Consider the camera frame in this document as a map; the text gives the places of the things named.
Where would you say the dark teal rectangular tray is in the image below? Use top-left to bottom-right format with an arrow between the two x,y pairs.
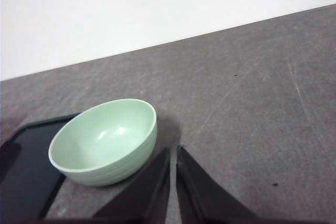
0,113 -> 81,220

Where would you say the light green bowl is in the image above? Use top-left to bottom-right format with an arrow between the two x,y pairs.
48,99 -> 158,187

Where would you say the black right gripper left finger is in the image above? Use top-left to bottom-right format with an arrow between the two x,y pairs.
92,147 -> 171,224

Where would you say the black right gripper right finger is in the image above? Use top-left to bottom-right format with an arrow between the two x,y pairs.
176,146 -> 265,224

